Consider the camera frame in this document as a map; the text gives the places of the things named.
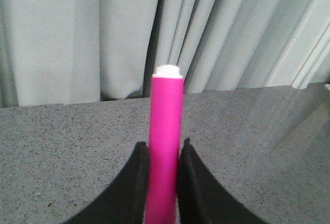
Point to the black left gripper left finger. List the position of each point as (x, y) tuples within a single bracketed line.
[(124, 199)]

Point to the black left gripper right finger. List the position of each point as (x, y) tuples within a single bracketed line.
[(201, 198)]

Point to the pink marker pen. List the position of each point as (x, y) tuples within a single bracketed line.
[(165, 126)]

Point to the grey curtain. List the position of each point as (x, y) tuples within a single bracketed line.
[(73, 51)]

